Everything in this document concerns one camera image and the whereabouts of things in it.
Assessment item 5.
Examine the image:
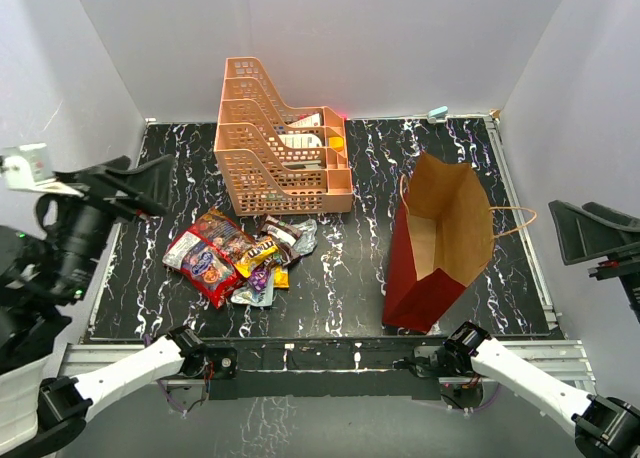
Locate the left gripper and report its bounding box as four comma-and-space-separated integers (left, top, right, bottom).
46, 150, 178, 297

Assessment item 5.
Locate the red candy bag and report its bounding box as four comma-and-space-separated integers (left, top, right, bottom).
162, 208, 256, 308

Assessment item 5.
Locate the yellow M&M candy packet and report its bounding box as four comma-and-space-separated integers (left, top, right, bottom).
234, 237, 278, 278

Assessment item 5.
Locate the purple small candy packet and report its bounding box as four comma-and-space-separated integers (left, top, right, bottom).
248, 267, 272, 293

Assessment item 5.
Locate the red brown paper bag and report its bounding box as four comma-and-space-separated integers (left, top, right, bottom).
381, 150, 538, 335

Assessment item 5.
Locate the yellow snack packet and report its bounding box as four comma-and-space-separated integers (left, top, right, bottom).
272, 266, 290, 289

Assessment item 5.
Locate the silver foil snack packet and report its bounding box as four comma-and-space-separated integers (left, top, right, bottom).
293, 219, 318, 256

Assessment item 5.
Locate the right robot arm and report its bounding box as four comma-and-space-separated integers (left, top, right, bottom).
444, 200, 639, 457

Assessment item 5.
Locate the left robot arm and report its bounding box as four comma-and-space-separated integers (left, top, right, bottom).
1, 144, 228, 457

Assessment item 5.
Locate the peach plastic file organizer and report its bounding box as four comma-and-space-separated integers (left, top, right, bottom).
214, 57, 353, 216

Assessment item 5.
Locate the white box in organizer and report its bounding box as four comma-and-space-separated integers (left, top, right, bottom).
289, 112, 323, 128

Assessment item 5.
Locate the orange yellow round object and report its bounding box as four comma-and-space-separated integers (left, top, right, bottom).
327, 136, 345, 152

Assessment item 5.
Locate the light blue eraser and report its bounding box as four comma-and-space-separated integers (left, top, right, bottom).
426, 106, 449, 124

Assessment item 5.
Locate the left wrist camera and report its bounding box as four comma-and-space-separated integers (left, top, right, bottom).
1, 143, 56, 191

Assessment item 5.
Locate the aluminium front rail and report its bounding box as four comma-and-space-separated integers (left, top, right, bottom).
59, 337, 595, 389

